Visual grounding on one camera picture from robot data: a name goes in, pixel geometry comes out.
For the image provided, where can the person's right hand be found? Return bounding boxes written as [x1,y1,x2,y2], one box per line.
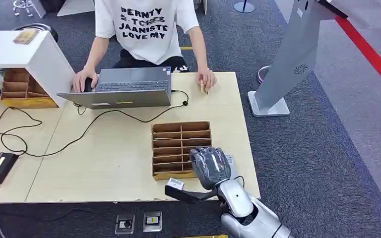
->
[72,68,99,94]

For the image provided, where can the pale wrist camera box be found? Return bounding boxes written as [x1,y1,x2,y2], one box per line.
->
[167,178,185,191]

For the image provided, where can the chrome chair base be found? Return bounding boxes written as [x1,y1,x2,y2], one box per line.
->
[12,0,35,18]

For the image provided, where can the black round stool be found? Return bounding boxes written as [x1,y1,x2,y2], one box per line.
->
[12,23,59,43]

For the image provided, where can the floor socket with yellow label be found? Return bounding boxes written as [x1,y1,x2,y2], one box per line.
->
[142,211,163,233]

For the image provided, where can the red barrier belt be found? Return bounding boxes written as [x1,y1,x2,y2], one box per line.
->
[335,15,381,100]

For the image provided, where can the wooden box with yellow edge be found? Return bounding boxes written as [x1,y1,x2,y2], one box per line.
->
[0,68,59,110]

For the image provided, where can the person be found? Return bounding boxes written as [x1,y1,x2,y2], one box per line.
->
[72,0,217,95]

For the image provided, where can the chrome round base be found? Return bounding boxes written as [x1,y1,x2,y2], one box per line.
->
[256,65,273,85]

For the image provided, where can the floor socket with round plug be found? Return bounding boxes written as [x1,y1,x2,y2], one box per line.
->
[115,213,136,236]

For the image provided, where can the grey laptop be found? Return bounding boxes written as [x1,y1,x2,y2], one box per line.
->
[57,66,173,110]

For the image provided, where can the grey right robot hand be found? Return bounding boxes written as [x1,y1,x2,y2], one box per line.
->
[189,147,233,191]

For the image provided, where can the clear plastic film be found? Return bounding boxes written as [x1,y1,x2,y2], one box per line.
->
[225,155,238,179]

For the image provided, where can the person's left hand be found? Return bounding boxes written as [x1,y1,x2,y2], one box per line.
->
[195,68,217,94]

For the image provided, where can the wooden card box with dividers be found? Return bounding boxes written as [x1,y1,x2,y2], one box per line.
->
[151,120,213,181]

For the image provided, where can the black power adapter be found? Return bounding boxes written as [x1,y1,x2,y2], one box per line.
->
[0,152,19,185]

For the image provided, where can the black laptop power cable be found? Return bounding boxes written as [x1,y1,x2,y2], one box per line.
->
[0,89,190,158]

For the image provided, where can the white board panel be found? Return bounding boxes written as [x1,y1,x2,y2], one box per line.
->
[57,0,96,17]

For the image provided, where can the grey kiosk stand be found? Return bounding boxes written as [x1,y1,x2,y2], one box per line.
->
[247,0,349,118]

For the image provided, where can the white shelf box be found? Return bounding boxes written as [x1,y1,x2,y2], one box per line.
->
[0,30,76,109]

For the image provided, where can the silver stanchion base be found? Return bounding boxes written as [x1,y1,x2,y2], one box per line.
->
[234,0,255,14]

